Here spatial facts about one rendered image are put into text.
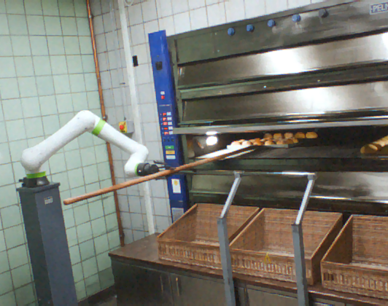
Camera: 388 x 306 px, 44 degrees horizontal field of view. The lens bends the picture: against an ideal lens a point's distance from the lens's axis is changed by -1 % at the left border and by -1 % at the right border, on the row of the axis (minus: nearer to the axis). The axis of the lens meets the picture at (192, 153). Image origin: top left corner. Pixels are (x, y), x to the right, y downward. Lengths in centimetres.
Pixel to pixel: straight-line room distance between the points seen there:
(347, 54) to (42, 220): 210
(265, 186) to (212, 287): 75
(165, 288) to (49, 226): 87
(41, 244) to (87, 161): 110
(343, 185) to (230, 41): 119
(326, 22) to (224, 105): 89
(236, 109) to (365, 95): 88
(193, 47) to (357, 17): 119
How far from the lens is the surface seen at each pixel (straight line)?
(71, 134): 303
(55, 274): 332
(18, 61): 383
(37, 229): 324
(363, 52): 287
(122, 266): 362
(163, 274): 333
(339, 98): 294
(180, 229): 350
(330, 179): 306
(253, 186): 332
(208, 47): 343
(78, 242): 412
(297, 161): 311
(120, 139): 321
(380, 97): 285
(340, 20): 295
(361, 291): 264
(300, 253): 256
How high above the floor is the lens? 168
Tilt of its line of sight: 7 degrees down
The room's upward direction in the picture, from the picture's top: 7 degrees counter-clockwise
